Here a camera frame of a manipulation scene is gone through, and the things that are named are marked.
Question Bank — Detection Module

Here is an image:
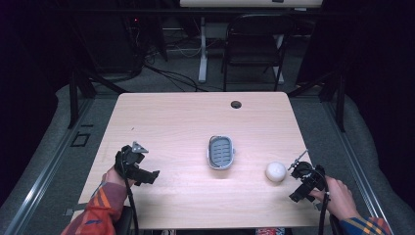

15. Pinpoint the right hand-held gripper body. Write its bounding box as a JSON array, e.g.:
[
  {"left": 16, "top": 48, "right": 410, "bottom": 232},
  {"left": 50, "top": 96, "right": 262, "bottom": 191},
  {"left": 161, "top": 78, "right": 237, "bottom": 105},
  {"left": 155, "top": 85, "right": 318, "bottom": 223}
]
[{"left": 287, "top": 149, "right": 328, "bottom": 193}]

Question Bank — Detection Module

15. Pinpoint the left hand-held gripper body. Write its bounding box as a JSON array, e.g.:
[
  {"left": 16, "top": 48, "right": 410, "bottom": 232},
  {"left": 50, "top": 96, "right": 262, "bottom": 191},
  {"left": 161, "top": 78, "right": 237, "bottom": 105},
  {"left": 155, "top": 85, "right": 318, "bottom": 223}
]
[{"left": 114, "top": 140, "right": 150, "bottom": 180}]

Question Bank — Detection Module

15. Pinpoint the white round soap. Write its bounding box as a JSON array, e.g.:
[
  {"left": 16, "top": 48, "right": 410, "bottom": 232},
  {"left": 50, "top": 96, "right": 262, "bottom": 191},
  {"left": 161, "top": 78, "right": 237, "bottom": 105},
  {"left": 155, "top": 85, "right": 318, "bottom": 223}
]
[{"left": 264, "top": 161, "right": 288, "bottom": 183}]

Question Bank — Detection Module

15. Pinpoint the grey soap dish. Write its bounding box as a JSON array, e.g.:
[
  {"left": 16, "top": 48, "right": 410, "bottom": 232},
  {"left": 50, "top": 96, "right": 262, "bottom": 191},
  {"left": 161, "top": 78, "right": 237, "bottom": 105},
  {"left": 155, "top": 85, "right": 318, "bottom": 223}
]
[{"left": 206, "top": 134, "right": 236, "bottom": 171}]

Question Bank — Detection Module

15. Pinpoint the person's left hand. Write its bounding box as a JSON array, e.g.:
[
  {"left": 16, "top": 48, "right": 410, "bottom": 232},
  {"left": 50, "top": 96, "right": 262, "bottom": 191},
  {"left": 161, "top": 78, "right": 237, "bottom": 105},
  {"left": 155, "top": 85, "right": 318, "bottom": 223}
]
[{"left": 102, "top": 165, "right": 135, "bottom": 189}]

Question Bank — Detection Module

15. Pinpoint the person's right hand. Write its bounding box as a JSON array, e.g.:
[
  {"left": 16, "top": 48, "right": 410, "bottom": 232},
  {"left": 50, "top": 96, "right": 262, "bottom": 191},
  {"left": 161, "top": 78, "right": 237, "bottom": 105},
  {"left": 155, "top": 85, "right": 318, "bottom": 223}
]
[{"left": 309, "top": 176, "right": 362, "bottom": 222}]

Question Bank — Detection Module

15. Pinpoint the red patterned cloth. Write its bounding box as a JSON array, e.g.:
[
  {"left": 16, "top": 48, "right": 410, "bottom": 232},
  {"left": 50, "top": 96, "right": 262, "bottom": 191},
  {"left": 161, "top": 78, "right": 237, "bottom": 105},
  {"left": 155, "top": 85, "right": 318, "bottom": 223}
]
[{"left": 254, "top": 227, "right": 287, "bottom": 235}]

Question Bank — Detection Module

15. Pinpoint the black seat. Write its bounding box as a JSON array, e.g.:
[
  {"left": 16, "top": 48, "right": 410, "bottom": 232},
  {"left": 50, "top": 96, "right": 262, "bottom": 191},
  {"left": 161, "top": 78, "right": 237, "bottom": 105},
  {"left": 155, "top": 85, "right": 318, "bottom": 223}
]
[{"left": 112, "top": 205, "right": 135, "bottom": 235}]

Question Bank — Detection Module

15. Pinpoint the black metal stand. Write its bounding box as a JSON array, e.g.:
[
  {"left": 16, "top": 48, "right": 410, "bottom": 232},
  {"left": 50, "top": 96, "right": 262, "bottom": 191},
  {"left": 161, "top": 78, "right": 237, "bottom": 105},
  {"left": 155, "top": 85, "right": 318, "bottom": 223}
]
[
  {"left": 287, "top": 63, "right": 347, "bottom": 133},
  {"left": 67, "top": 63, "right": 129, "bottom": 130}
]

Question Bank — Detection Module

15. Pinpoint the dark computer tower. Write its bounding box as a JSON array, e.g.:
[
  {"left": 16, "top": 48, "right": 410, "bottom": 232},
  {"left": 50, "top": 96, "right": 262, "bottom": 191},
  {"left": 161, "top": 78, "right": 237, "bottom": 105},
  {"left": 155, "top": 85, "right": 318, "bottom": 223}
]
[{"left": 94, "top": 13, "right": 146, "bottom": 74}]

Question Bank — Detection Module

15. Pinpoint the black folding chair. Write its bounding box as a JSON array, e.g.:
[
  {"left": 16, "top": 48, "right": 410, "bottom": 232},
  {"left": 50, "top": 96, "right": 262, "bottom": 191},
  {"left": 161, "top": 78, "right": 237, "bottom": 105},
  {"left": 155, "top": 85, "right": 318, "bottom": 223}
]
[{"left": 220, "top": 13, "right": 298, "bottom": 93}]

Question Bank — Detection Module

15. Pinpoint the white desk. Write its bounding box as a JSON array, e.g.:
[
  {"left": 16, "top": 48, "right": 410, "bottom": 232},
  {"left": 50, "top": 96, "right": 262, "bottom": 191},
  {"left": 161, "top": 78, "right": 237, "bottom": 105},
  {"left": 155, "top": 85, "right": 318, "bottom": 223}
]
[{"left": 178, "top": 0, "right": 324, "bottom": 84}]

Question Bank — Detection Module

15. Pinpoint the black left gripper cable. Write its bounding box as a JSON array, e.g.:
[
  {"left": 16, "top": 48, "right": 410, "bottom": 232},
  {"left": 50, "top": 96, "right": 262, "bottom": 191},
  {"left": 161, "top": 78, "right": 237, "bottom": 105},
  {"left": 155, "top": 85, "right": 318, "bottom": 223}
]
[{"left": 119, "top": 151, "right": 140, "bottom": 235}]

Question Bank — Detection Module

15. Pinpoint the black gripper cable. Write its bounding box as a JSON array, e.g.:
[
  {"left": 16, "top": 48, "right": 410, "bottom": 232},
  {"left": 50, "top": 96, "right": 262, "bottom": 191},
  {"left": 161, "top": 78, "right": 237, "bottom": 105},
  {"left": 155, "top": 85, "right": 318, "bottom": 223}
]
[
  {"left": 317, "top": 191, "right": 331, "bottom": 235},
  {"left": 119, "top": 151, "right": 140, "bottom": 235}
]

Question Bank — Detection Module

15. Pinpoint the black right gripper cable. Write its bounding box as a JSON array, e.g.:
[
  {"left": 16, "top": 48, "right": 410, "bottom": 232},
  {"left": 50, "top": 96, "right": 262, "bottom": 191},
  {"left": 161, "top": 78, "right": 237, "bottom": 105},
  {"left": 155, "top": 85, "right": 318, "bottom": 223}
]
[{"left": 317, "top": 191, "right": 331, "bottom": 235}]

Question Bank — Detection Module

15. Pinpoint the aluminium floor rail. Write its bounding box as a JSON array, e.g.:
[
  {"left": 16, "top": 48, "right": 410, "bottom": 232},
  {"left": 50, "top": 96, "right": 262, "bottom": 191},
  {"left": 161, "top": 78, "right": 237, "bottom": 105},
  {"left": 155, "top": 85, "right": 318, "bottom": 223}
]
[
  {"left": 321, "top": 101, "right": 397, "bottom": 235},
  {"left": 2, "top": 97, "right": 96, "bottom": 235}
]

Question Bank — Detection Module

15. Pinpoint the black floor cable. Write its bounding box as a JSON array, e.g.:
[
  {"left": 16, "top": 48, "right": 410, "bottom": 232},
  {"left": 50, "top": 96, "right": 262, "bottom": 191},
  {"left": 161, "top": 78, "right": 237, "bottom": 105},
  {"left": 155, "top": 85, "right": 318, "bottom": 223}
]
[{"left": 143, "top": 63, "right": 209, "bottom": 93}]

